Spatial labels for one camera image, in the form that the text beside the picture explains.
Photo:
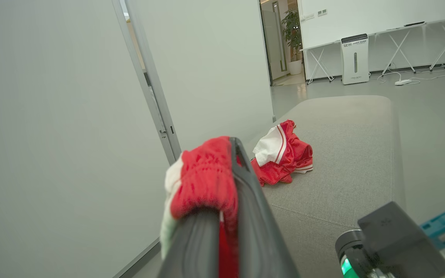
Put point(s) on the green potted plant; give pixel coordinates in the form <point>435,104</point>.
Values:
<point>292,31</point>

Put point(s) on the white plant pot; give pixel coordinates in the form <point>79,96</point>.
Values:
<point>295,66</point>

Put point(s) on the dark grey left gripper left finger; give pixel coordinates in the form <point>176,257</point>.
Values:
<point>195,247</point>

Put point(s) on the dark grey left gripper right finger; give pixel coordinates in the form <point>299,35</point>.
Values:
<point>257,231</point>

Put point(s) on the white air purifier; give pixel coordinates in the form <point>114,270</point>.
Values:
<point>355,58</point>

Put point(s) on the teal right camera connector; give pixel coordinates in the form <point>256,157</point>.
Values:
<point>444,226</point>

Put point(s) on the red mesh shorts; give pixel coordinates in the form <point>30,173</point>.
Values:
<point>203,173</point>

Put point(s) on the red jersey with white sleeve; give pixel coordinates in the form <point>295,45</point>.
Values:
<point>288,154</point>

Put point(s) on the flat black device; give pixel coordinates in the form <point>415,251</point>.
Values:
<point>414,23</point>

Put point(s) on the white wall socket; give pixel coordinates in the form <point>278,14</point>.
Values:
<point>309,17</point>
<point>322,12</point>

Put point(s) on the grey fabric sofa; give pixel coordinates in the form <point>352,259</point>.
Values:
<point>346,154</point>

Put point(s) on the grey double partition post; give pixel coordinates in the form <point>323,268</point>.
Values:
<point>153,88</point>

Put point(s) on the glass door with frame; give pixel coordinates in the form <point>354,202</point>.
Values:
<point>274,38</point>

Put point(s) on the grey partition bottom rail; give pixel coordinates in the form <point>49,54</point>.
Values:
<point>139,258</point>

